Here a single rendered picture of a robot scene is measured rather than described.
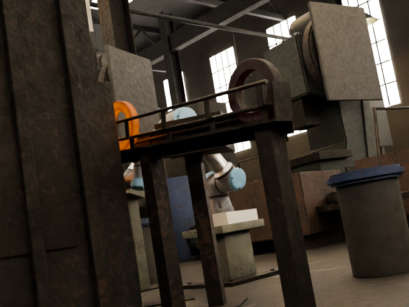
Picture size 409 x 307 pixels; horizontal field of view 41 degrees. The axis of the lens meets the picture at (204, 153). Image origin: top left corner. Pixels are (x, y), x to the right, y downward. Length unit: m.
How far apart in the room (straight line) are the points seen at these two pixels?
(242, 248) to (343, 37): 5.03
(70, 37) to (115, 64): 4.21
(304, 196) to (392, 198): 2.21
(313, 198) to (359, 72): 3.29
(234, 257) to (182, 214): 2.91
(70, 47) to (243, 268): 1.56
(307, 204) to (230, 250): 1.72
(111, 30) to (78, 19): 5.17
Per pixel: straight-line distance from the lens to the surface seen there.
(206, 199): 2.12
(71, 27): 1.98
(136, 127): 1.98
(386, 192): 2.32
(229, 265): 2.89
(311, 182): 4.63
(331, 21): 7.55
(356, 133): 7.77
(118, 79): 6.12
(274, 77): 1.51
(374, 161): 5.88
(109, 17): 7.28
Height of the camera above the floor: 0.30
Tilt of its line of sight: 8 degrees up
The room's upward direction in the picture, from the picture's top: 9 degrees counter-clockwise
